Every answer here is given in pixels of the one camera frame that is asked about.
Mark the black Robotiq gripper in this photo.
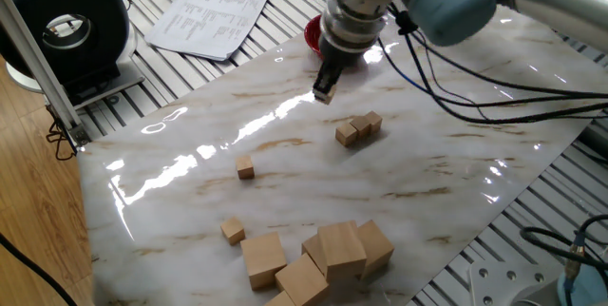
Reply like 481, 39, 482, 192
312, 32, 376, 102

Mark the large wooden cube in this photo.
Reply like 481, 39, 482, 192
275, 252, 331, 306
355, 220, 396, 281
316, 220, 368, 284
300, 233, 329, 277
240, 232, 289, 292
263, 290, 298, 306

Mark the white printed paper stack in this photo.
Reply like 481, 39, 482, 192
144, 0, 274, 63

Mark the white marble pattern board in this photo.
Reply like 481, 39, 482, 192
77, 0, 608, 306

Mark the black base cable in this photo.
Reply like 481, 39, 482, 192
520, 214, 608, 293

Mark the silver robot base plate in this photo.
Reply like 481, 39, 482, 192
468, 260, 564, 306

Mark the thin black wire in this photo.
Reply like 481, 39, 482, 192
45, 119, 78, 163

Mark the aluminium frame profile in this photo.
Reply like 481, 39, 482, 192
0, 0, 92, 151

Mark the gold cable connector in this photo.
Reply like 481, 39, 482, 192
564, 232, 586, 293

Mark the black floor cable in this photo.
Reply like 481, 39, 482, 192
0, 232, 79, 306

